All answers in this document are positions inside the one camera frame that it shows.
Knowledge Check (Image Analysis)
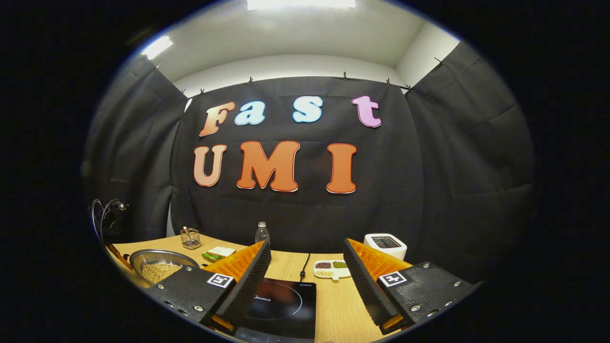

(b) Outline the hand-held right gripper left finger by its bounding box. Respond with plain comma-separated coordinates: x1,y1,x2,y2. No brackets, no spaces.
145,240,272,334

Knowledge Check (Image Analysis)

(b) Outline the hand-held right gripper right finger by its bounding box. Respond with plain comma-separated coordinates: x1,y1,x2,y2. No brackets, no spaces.
343,238,479,335

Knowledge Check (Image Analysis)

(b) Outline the black induction cooktop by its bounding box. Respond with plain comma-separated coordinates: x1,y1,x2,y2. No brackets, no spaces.
234,278,318,343

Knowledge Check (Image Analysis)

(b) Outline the steel pot with soybeans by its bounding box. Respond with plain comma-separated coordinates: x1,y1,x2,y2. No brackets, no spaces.
128,248,201,286

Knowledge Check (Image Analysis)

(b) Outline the white divided bean dish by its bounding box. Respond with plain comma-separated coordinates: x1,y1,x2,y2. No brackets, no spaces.
313,260,352,282

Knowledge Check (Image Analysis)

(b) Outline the lettuce sandwich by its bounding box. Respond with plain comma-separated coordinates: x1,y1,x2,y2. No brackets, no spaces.
202,246,236,262

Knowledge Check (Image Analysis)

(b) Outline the white toaster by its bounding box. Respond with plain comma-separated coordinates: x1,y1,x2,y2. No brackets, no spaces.
364,233,408,262

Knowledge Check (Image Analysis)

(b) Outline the clear plastic water bottle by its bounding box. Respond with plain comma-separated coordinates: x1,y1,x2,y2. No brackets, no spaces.
255,222,272,265

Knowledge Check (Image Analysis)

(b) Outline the black backdrop cloth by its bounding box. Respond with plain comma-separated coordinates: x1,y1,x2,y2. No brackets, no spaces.
81,43,537,286

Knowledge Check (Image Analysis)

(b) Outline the small ceiling light panel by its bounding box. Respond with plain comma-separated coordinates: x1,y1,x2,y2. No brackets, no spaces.
141,35,174,61

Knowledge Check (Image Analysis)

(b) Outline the long ceiling light panel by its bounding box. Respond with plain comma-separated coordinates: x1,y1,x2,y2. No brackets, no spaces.
246,0,356,10

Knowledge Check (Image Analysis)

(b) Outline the metal wire utensil holder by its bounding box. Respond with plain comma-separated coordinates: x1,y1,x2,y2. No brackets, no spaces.
180,228,202,251

